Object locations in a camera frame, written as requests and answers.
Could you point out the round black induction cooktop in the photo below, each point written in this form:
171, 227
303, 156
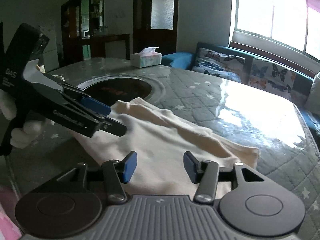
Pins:
124, 89

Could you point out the grey quilted star tablecloth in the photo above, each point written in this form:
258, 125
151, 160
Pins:
248, 116

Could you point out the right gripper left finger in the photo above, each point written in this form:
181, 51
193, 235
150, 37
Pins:
115, 174

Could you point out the left butterfly cushion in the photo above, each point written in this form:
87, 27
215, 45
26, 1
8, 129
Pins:
230, 67

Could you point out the butterfly cushion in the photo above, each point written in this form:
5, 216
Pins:
271, 77
230, 67

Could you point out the pink flower fabric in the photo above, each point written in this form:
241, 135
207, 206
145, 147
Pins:
9, 229

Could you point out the blue sofa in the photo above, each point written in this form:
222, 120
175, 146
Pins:
301, 86

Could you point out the white gloved left hand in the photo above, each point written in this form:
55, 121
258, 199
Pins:
21, 137

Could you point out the plain grey pillow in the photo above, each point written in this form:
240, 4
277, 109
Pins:
313, 102

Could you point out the dark glass cabinet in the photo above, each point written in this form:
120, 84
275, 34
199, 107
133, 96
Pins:
85, 34

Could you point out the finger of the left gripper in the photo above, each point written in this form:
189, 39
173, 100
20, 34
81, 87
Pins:
96, 106
113, 127

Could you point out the right butterfly cushion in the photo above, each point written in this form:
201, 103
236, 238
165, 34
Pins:
271, 77

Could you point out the tissue box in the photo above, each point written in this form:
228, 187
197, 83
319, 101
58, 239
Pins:
146, 58

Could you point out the cream white sweater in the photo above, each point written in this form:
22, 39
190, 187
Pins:
160, 139

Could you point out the window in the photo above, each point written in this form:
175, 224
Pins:
284, 27

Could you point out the dark wooden door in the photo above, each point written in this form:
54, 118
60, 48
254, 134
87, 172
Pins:
155, 25

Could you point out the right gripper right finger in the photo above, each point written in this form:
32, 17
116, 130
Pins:
204, 173

